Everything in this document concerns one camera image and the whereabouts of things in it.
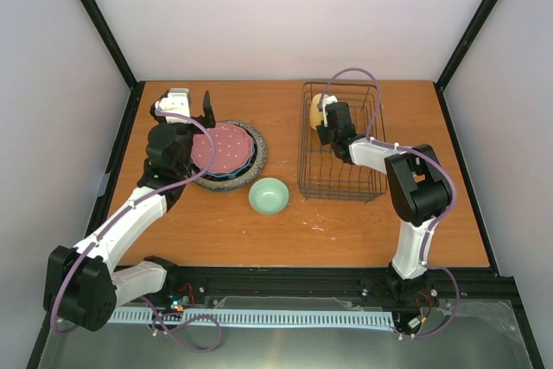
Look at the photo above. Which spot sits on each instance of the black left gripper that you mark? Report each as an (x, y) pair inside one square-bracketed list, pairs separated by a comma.
[(208, 117)]

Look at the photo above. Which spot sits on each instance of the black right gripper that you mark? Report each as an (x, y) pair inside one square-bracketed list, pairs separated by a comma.
[(321, 136)]

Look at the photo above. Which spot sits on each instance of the yellow ceramic mug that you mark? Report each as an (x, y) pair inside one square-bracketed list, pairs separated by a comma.
[(315, 113)]

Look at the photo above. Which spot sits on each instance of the mint green ceramic bowl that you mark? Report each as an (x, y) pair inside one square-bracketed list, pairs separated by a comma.
[(268, 196)]

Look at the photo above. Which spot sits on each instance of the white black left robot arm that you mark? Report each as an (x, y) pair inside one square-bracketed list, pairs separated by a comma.
[(82, 284)]

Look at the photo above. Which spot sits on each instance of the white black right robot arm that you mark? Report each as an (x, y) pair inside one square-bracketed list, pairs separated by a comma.
[(421, 190)]

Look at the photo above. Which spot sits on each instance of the pink polka dot plate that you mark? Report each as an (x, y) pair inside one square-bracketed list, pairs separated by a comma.
[(202, 149)]

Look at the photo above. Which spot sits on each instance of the teal blue plate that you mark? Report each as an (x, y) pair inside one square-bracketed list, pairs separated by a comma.
[(246, 168)]

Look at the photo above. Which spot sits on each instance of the speckled large stoneware plate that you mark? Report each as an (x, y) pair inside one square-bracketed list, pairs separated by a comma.
[(235, 183)]

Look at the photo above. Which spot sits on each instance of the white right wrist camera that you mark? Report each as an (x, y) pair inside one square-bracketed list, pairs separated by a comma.
[(325, 100)]

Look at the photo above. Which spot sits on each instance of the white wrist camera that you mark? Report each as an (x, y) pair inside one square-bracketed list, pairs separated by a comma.
[(325, 100), (173, 106)]

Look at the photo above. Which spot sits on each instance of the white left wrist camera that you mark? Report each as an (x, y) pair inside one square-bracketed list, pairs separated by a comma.
[(173, 106)]

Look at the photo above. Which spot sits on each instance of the dark wire dish rack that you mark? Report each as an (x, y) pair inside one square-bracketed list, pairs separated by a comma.
[(320, 175)]

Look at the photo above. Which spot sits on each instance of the left electronics board with wires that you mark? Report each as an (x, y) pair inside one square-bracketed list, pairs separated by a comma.
[(182, 299)]

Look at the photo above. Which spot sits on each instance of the right connector with wires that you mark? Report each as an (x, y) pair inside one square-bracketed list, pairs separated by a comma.
[(424, 305)]

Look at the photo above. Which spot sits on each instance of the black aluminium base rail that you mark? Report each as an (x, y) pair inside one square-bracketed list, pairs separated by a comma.
[(366, 287)]

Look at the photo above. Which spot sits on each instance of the black frame post left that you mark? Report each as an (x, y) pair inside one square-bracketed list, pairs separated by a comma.
[(103, 29)]

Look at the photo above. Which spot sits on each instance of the black frame post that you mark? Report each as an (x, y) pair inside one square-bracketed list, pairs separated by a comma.
[(103, 29), (472, 30)]

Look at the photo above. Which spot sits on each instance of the light blue slotted cable duct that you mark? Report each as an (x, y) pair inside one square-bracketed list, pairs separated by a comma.
[(264, 318)]

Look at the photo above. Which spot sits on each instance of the black frame post right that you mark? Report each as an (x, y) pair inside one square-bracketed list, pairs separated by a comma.
[(472, 30)]

